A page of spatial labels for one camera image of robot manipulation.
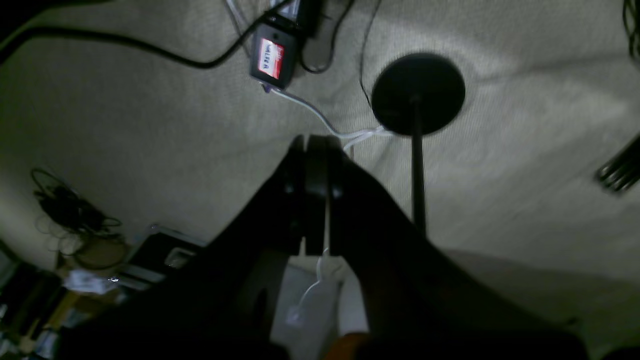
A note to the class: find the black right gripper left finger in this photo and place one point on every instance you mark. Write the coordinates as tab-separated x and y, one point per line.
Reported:
221	304

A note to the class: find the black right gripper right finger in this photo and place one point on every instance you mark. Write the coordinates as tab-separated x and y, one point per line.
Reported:
419	304

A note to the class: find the black round stand base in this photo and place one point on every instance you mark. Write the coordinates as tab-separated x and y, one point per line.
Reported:
416	96

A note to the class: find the black power adapter red label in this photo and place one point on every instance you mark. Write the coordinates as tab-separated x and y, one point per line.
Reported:
273	56

